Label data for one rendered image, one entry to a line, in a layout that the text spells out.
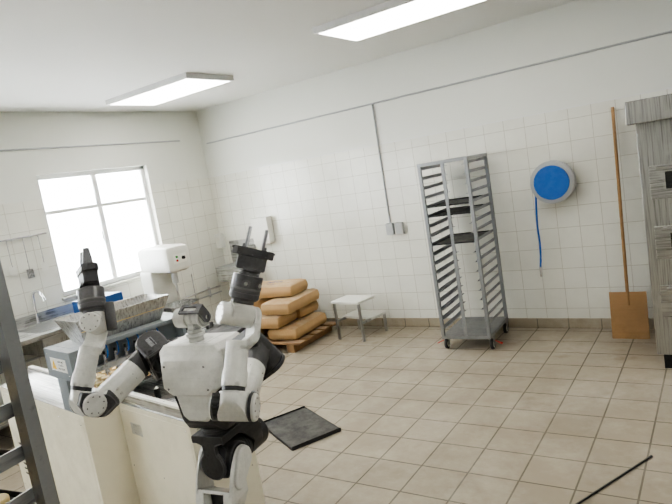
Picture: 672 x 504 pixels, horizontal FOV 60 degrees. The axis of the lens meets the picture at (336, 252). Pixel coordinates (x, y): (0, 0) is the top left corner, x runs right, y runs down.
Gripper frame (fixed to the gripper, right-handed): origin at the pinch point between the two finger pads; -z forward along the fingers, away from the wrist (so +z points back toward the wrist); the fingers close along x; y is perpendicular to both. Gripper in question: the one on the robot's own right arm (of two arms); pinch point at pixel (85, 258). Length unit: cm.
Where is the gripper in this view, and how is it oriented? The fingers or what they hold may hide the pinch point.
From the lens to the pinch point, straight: 216.4
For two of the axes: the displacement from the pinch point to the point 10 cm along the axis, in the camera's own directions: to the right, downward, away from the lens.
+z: 2.3, 9.5, -2.1
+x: 5.5, -3.0, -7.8
